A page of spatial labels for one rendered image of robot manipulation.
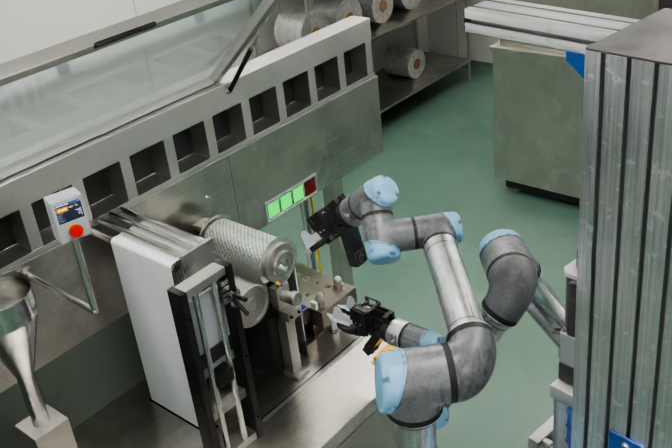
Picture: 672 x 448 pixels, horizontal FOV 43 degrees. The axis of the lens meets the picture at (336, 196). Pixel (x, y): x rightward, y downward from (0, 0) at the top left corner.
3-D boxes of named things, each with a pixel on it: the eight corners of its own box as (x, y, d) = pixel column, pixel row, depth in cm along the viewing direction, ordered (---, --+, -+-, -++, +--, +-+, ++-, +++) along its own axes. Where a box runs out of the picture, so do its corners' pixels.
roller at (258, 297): (241, 335, 230) (234, 298, 224) (180, 306, 245) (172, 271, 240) (272, 313, 238) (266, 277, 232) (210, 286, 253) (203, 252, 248)
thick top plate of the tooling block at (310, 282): (324, 329, 253) (321, 313, 250) (231, 289, 277) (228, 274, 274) (357, 303, 263) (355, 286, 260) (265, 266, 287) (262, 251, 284)
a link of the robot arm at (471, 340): (517, 369, 156) (456, 196, 193) (459, 378, 156) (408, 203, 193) (513, 406, 164) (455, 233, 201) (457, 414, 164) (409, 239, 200)
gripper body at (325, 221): (323, 208, 216) (349, 189, 207) (343, 236, 216) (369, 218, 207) (303, 221, 211) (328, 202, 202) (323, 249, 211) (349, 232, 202)
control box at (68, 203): (64, 248, 181) (52, 207, 176) (54, 237, 186) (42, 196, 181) (95, 236, 184) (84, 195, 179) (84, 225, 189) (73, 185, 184)
